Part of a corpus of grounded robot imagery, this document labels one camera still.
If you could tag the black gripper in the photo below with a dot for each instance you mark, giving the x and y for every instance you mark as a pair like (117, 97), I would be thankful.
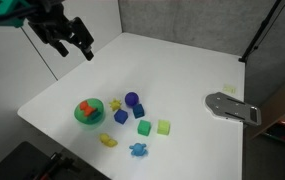
(67, 28)

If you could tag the yellow spiky star toy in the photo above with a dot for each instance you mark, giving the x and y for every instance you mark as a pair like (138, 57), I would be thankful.
(115, 104)

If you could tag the orange toy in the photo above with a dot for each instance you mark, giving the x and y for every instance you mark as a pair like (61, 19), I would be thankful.
(87, 108)

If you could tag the green bowl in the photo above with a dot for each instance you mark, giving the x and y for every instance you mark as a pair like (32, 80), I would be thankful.
(89, 112)

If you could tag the purple ball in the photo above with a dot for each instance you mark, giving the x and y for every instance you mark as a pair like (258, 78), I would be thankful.
(131, 99)

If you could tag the dark blue cube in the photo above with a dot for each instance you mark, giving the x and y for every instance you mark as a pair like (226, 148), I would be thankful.
(120, 116)

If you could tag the teal blue cube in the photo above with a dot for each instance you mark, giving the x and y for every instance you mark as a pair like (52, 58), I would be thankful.
(138, 111)

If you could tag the yellow duck toy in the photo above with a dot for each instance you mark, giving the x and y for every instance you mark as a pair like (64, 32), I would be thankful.
(107, 140)

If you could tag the lime green cube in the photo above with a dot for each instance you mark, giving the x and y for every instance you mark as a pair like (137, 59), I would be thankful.
(163, 127)

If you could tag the light blue turtle toy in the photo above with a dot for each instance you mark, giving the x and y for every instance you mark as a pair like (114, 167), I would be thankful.
(138, 150)

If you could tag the black tripod equipment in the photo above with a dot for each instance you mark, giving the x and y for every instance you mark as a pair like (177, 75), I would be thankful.
(42, 163)

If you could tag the pale yellow sticky note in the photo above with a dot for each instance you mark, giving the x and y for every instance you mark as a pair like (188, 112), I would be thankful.
(229, 88)

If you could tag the gray metal plate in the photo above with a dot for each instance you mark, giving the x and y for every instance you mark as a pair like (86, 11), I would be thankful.
(230, 108)

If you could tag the black stand pole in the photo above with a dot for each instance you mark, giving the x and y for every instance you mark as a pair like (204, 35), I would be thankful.
(260, 30)

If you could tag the wooden toy shelf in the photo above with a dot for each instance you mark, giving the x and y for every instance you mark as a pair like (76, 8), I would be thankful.
(282, 110)

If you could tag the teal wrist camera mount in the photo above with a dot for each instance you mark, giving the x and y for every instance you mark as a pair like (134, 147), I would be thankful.
(5, 11)

